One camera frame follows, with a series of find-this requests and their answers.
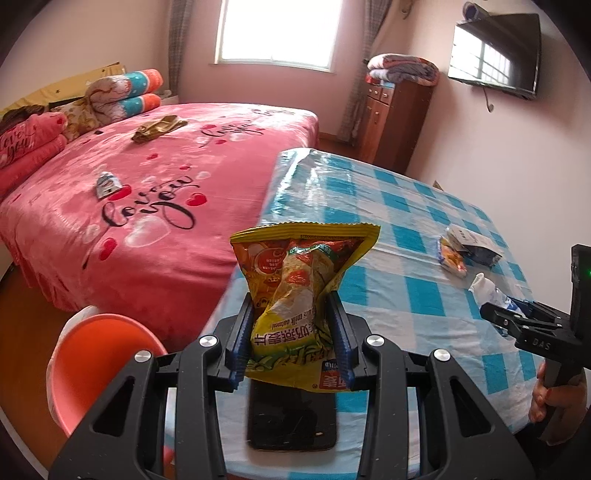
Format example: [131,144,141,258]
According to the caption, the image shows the white Magicday yogurt pouch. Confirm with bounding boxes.
[446,224,502,268]

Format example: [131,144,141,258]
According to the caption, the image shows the rolled colourful quilt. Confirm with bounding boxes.
[85,69,163,125]

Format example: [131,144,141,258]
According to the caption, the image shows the small silver wrapper on bed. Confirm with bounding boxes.
[95,171,122,200]

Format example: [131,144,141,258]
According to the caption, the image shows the blue checkered tablecloth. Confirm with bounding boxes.
[217,148,541,479]

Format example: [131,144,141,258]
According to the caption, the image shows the yellow snack bag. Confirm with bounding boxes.
[230,222,381,393]

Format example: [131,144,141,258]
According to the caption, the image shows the black smartphone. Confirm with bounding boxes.
[246,380,338,452]

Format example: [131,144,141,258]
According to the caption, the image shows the olive cloth on bed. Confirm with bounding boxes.
[131,115,188,144]

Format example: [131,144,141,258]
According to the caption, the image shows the grey checked curtain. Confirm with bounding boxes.
[337,0,392,143]

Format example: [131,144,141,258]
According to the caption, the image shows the person's right hand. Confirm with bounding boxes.
[529,361,588,446]

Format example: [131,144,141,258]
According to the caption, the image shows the folded blanket on cabinet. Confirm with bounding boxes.
[367,53,440,87]

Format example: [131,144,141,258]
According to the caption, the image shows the brown wooden cabinet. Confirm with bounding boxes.
[356,80,434,174]

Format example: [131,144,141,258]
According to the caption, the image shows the yellow headboard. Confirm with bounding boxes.
[1,62,126,115]

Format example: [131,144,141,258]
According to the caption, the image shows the wall mounted black television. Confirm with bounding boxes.
[448,13,542,100]

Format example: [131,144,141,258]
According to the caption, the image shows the pink love you bedspread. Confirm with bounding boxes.
[1,103,318,350]

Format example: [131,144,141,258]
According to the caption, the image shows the orange small snack packet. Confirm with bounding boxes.
[437,236,468,278]

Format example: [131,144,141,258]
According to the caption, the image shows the pink folded pillows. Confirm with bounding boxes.
[0,112,68,199]

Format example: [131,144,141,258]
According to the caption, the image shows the orange plastic trash bin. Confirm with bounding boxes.
[46,305,167,435]

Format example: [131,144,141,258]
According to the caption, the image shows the bright window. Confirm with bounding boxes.
[215,0,342,72]

